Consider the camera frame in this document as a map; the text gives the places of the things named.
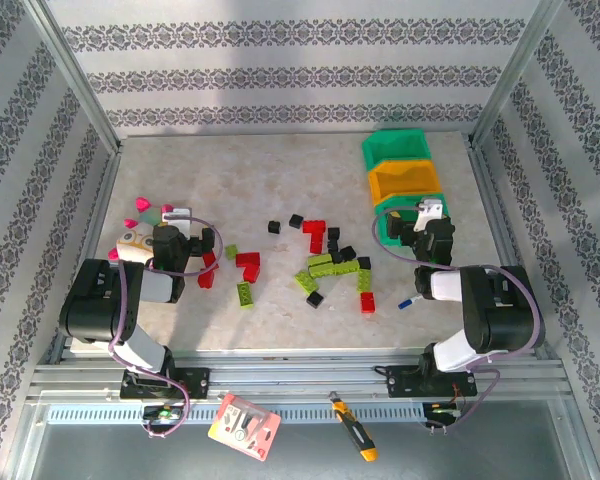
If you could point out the green plastic bin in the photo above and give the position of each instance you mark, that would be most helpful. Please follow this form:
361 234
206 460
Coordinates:
397 242
395 145

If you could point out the red lego brick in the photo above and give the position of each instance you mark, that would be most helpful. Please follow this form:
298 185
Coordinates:
210 260
367 302
206 280

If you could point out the small lime green lego brick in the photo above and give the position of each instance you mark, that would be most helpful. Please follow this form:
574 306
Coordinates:
231 251

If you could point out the red L-shaped lego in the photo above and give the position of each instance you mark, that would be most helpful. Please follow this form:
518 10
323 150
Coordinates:
314 227
248 260

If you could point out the yellow plastic bin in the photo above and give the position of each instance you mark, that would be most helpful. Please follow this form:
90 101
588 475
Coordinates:
405 180

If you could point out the black square lego brick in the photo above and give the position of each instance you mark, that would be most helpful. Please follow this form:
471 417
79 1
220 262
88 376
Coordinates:
364 263
274 227
296 221
336 258
348 253
315 299
333 233
333 245

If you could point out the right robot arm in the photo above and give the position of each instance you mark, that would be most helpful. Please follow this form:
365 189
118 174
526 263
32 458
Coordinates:
505 310

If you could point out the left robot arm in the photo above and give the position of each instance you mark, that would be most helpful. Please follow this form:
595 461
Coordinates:
100 300

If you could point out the white plush toy pink spikes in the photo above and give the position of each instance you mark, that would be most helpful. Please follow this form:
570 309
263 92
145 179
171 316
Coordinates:
135 242

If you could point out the white marker blue cap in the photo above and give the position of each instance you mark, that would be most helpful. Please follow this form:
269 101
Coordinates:
405 303

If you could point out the small electronics board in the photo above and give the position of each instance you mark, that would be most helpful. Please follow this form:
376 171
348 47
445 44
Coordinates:
162 414
442 411

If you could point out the red blister pack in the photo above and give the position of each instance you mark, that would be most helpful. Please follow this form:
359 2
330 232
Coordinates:
245 427

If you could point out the yellow black utility knife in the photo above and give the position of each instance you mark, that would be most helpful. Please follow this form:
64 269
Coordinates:
355 430

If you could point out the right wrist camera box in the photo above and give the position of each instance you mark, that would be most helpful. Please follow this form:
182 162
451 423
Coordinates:
426 215

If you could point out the aluminium side rail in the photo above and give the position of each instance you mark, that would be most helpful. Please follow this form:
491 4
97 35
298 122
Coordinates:
492 200
99 210

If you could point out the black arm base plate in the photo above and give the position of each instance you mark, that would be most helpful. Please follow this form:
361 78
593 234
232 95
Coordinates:
400 382
200 382

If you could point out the aluminium frame rail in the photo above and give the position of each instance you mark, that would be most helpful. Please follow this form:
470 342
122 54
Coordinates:
290 372

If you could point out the aluminium frame post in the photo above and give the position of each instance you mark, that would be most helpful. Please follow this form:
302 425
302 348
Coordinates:
515 75
79 85

